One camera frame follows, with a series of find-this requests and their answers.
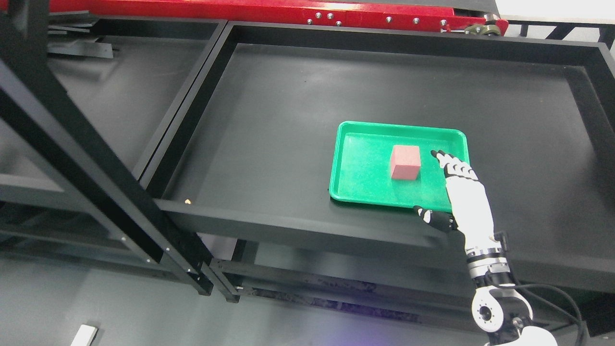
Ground green plastic tray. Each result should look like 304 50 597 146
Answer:
329 121 469 212

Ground red metal beam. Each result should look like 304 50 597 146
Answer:
49 0 509 35

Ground black metal left shelf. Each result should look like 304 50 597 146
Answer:
1 0 234 300

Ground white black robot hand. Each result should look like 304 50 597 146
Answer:
413 150 502 256

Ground pink foam block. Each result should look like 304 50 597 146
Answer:
390 145 421 180

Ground black metal right shelf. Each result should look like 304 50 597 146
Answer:
139 20 615 337

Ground black metal shelf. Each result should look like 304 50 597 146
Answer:
139 20 615 337
1 0 234 300

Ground white desk with legs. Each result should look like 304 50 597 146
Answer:
70 324 99 346

